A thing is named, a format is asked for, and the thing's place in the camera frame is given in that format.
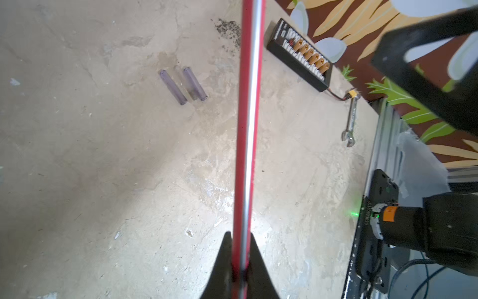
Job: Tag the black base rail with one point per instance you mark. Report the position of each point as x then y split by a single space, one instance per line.
370 261

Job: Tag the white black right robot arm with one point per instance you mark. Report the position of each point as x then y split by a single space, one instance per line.
445 228

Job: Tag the red pencil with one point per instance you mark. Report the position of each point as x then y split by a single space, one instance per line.
252 31

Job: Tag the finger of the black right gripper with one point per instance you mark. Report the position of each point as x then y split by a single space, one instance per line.
418 59

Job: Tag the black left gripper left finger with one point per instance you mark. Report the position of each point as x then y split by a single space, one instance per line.
219 285

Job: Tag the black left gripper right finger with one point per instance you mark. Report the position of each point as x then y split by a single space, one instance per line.
259 284

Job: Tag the silver wrench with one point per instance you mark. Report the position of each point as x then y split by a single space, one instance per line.
348 133

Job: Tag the clear pencil cap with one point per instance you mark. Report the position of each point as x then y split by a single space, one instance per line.
184 84

